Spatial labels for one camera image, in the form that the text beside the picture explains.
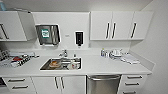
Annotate stainless steel dishwasher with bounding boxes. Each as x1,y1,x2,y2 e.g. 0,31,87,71
86,74,122,94

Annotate white mug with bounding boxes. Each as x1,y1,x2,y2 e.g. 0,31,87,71
70,60,80,70

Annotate chrome sink faucet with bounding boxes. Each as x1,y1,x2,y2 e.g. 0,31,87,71
58,49,69,58

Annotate stainless steel sink basin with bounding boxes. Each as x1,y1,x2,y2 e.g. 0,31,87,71
39,57,83,72

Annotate small clear bottle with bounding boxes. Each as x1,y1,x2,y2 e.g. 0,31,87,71
105,50,111,59

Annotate white upper cabinet door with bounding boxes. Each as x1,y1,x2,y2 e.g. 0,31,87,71
90,11,113,42
110,11,134,42
129,11,154,42

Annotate white cabinet door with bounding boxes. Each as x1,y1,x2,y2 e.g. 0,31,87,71
110,11,134,42
59,75,87,94
90,11,113,42
129,11,154,42
32,76,61,94

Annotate white cup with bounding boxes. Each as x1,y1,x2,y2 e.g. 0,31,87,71
111,49,122,57

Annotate orange bowl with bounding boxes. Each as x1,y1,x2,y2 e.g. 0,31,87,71
49,59,61,68

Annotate steel paper towel dispenser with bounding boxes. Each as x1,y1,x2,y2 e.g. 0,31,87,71
35,23,62,47

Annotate white lower cabinet door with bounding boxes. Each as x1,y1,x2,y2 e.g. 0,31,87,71
32,76,61,94
59,75,87,94

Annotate white grey clutter pile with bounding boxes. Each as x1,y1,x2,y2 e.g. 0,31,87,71
0,49,40,68

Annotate red black printed packet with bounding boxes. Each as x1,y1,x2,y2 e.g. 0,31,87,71
10,55,32,67

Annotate black wall soap dispenser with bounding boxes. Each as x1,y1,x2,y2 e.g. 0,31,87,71
73,30,85,46

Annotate dark bar cabinet handle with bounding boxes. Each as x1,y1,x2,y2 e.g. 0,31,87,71
130,21,138,40
111,21,117,40
105,21,110,40

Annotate steel lower door handle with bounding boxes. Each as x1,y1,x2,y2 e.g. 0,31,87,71
54,77,60,91
59,76,65,91

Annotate white corner wall cabinet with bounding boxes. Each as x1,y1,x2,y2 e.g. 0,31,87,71
0,9,37,43

